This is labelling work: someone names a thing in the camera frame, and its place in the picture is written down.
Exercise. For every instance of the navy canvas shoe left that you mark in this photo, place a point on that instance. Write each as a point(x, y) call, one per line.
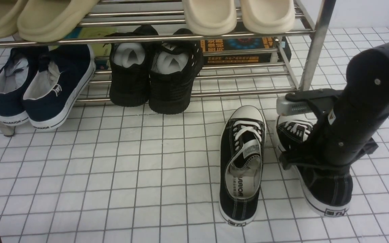
point(15, 77)

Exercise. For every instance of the cream slipper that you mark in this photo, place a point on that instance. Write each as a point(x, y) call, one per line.
point(268, 16)
point(210, 17)

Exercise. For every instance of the cream slipper right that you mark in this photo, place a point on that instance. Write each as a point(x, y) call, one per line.
point(268, 16)

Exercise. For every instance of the black canvas sneaker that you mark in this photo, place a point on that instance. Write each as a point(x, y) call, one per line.
point(327, 192)
point(241, 165)

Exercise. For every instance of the navy canvas shoe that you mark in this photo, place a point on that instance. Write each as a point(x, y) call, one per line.
point(15, 77)
point(63, 73)

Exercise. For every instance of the black mesh sneaker left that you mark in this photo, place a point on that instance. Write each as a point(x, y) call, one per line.
point(129, 64)

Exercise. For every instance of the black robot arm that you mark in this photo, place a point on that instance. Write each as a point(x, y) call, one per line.
point(367, 82)

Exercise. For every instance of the silver metal shoe rack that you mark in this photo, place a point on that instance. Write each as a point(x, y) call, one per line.
point(317, 32)

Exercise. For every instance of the black mesh sneaker right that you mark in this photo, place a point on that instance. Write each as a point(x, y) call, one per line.
point(174, 66)

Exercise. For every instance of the black mesh sneaker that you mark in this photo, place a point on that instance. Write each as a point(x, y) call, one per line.
point(174, 66)
point(129, 64)

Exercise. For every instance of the navy canvas shoe right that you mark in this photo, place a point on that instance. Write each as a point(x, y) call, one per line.
point(63, 73)

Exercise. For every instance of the cream slipper left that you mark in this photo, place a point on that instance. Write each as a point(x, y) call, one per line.
point(210, 17)

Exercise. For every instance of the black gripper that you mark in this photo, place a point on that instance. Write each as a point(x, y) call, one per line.
point(345, 137)

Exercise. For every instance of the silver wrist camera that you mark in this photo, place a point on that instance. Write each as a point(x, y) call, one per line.
point(293, 110)

